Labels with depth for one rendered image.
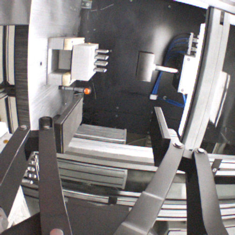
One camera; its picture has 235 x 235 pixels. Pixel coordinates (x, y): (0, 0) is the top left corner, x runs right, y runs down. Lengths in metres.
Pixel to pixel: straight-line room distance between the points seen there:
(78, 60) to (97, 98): 0.38
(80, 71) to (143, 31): 0.38
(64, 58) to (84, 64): 0.11
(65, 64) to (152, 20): 0.41
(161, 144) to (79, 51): 0.41
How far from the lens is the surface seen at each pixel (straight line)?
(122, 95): 0.86
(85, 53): 0.52
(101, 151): 0.48
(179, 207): 0.64
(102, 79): 0.85
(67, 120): 0.17
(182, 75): 0.58
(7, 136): 0.44
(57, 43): 0.53
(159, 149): 0.16
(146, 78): 0.58
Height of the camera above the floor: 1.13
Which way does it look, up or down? 1 degrees down
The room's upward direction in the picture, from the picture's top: 98 degrees clockwise
